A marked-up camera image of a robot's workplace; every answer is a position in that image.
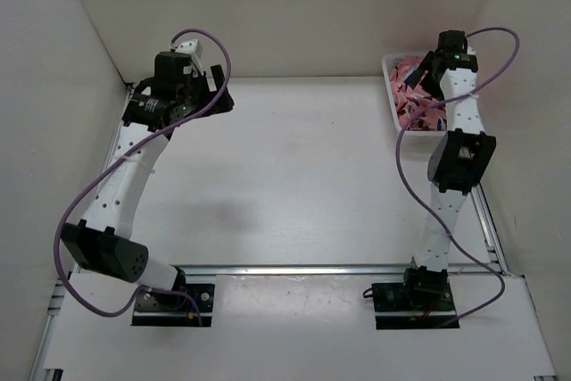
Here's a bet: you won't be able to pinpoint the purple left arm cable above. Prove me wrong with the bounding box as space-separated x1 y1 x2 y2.
53 29 233 327

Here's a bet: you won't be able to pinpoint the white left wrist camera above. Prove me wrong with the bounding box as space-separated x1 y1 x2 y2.
170 39 203 62

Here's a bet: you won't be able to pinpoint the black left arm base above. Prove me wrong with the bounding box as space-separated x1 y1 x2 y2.
131 281 215 327

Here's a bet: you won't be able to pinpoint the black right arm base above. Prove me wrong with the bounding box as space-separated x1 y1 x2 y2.
362 283 459 330

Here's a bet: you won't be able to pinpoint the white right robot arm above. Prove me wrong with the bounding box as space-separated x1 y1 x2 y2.
401 30 496 310

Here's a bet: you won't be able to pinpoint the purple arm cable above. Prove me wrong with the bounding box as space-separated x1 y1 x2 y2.
394 27 522 327
53 29 233 327

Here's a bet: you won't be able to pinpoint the white plastic mesh basket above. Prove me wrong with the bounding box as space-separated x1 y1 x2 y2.
382 51 451 144

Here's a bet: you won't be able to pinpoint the aluminium table frame rail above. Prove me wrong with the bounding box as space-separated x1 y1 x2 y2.
26 79 559 381

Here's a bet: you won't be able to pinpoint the pink shark print shorts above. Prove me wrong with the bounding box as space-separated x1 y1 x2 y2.
386 54 450 132

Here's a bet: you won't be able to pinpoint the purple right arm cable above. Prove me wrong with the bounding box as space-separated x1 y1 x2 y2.
394 27 522 327

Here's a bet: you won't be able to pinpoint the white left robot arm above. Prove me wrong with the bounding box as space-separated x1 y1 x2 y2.
62 40 234 310

